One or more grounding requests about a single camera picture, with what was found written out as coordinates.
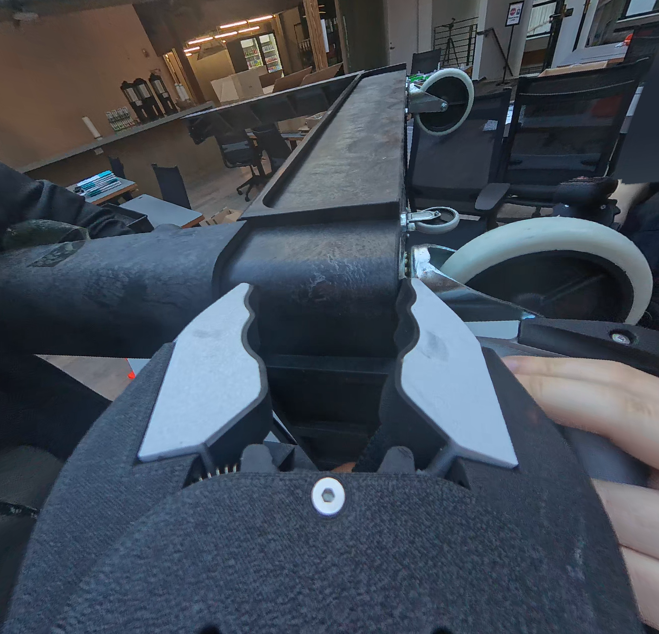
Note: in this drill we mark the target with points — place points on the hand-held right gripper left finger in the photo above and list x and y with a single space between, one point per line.
206 381

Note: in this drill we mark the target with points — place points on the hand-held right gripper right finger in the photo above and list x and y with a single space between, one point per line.
453 386

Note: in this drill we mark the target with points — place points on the black plastic utility cart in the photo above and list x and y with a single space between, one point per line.
340 155

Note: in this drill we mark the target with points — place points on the person's left forearm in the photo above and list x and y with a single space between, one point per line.
46 201

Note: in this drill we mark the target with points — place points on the grey desk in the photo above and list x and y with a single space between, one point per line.
164 209

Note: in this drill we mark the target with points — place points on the white caster wheel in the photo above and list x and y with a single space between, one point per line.
444 109
566 237
437 221

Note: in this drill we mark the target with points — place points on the small table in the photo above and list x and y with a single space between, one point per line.
116 188

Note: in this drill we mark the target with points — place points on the stack of teal markers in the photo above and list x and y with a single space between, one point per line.
98 181

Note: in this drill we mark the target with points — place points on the black mesh office chair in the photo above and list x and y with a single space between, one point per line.
453 155
566 124

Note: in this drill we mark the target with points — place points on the long brown counter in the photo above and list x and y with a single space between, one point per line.
149 144

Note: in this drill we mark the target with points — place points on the white paper roll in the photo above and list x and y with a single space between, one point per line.
91 128

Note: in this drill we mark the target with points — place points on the black dispenser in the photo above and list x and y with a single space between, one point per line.
160 92
144 95
129 98

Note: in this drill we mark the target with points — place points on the white cardboard box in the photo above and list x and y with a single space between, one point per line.
237 85

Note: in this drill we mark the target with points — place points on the brown cardboard box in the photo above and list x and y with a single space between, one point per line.
303 77

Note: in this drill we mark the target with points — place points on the glass door drinks fridge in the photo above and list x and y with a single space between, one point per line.
260 52

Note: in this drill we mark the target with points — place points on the black metal rack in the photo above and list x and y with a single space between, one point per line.
455 41

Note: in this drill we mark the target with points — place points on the white board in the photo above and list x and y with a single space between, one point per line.
571 31

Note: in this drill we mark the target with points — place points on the sign stand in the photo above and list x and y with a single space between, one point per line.
515 13

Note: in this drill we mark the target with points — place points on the wooden post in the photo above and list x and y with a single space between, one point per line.
313 21

